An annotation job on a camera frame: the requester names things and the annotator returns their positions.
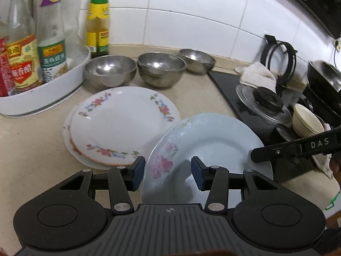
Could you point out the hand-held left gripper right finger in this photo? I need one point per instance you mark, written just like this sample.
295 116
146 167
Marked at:
198 173

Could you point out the black wok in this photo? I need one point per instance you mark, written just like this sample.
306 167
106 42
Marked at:
325 76

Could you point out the light blue pink-flower plate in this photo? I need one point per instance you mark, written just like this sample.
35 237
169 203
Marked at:
213 138

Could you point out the stainless steel bowl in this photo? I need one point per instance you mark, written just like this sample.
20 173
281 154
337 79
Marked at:
197 58
161 66
109 68

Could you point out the cream ceramic bowl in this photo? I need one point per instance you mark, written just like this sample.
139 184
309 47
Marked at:
306 121

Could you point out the white orange rim plate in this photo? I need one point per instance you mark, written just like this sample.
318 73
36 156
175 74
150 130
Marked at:
69 144

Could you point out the green-white label sauce bottle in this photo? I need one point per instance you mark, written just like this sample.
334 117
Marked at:
52 45

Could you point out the white dish cloth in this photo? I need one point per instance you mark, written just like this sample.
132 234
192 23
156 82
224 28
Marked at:
257 73

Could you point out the white oval condiment tray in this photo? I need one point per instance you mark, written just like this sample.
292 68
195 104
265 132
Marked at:
53 93

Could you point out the white floral rim plate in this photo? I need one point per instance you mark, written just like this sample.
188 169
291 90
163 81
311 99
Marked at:
120 122

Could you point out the black glass cooktop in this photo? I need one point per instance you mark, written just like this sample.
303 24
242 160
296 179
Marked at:
229 90

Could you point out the green-yellow label oil bottle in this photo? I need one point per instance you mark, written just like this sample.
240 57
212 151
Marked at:
97 18

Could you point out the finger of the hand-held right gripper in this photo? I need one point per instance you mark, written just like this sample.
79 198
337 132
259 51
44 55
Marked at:
277 151

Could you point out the person's right hand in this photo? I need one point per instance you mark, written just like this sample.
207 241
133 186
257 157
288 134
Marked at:
336 168

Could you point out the red packet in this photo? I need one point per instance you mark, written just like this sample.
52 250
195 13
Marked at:
5 69

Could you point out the steel pot lid black knob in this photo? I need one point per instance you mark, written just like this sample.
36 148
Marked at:
263 104

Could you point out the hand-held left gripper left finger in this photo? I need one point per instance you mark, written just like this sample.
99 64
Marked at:
138 172

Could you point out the red-yellow label vinegar bottle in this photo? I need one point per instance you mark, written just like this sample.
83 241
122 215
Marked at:
22 58

